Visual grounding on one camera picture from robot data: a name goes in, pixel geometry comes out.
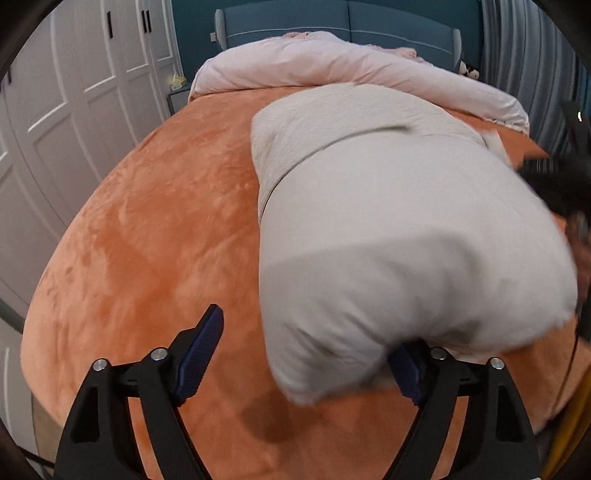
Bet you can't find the white panelled wardrobe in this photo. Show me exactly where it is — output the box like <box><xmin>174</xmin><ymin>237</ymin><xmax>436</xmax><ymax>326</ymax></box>
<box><xmin>0</xmin><ymin>0</ymin><xmax>184</xmax><ymax>458</ymax></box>

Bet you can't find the dark bedside table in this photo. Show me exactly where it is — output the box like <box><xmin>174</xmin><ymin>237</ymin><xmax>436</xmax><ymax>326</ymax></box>
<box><xmin>166</xmin><ymin>85</ymin><xmax>190</xmax><ymax>116</ymax></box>

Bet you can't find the blue padded headboard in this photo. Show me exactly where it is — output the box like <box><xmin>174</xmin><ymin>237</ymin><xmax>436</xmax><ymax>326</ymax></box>
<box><xmin>214</xmin><ymin>1</ymin><xmax>463</xmax><ymax>72</ymax></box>

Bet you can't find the pink folded duvet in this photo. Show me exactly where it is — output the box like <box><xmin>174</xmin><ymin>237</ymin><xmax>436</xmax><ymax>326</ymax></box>
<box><xmin>189</xmin><ymin>31</ymin><xmax>530</xmax><ymax>135</ymax></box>

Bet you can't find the grey curtain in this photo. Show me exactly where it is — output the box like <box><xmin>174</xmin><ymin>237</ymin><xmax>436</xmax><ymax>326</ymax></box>
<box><xmin>481</xmin><ymin>0</ymin><xmax>590</xmax><ymax>154</ymax></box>

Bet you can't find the orange bed blanket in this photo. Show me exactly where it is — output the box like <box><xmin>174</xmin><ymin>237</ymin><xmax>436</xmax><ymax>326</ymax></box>
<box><xmin>19</xmin><ymin>85</ymin><xmax>591</xmax><ymax>480</ymax></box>

